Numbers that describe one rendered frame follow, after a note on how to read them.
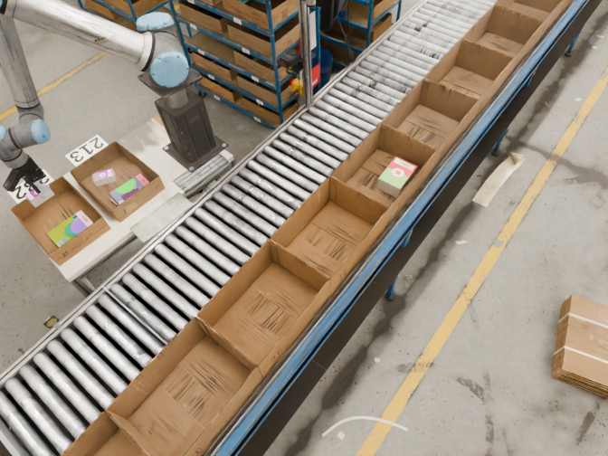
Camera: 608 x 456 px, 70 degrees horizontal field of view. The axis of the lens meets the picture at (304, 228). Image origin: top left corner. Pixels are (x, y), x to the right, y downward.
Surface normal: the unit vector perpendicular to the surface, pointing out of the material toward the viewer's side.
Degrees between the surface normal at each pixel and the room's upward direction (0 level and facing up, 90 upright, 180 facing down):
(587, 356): 0
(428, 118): 1
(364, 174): 0
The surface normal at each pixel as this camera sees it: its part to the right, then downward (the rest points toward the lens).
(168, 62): 0.43, 0.75
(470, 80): -0.04, -0.56
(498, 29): -0.62, 0.66
